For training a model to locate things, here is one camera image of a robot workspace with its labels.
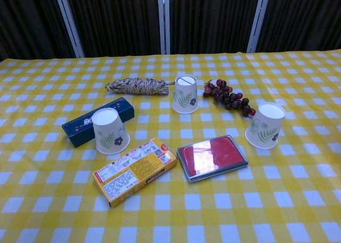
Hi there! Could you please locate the white screen frame post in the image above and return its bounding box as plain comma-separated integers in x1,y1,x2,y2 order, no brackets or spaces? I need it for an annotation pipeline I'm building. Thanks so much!
53,0,85,59
157,0,171,55
246,0,272,54

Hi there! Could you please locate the dark red grape bunch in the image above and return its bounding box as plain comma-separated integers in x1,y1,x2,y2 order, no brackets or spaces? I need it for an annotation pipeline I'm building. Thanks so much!
202,79,257,118

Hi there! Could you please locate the yellow white checked tablecloth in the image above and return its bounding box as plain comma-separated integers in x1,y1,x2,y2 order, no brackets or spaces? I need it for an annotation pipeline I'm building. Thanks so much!
0,48,341,243

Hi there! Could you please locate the red ink pad case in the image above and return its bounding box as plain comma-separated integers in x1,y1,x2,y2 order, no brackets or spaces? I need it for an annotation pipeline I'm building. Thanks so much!
177,134,249,184

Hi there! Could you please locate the white floral paper cup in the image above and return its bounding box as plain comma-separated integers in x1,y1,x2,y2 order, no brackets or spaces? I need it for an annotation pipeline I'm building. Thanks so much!
91,107,131,155
172,74,199,114
245,102,286,150

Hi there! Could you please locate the dark blue long box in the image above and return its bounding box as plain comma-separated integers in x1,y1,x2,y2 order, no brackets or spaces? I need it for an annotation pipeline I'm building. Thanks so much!
61,96,135,148

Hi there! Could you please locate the braided straw rope bundle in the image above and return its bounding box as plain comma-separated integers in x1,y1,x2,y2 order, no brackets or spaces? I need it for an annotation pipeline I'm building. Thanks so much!
104,77,175,96

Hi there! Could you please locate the yellow printed carton box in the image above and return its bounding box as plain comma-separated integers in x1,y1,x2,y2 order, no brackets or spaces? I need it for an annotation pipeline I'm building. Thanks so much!
93,137,178,208

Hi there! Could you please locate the dark pleated screen panel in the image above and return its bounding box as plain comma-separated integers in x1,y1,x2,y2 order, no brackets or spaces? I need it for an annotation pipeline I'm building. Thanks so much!
0,0,77,62
65,0,162,59
169,0,262,55
256,0,341,53

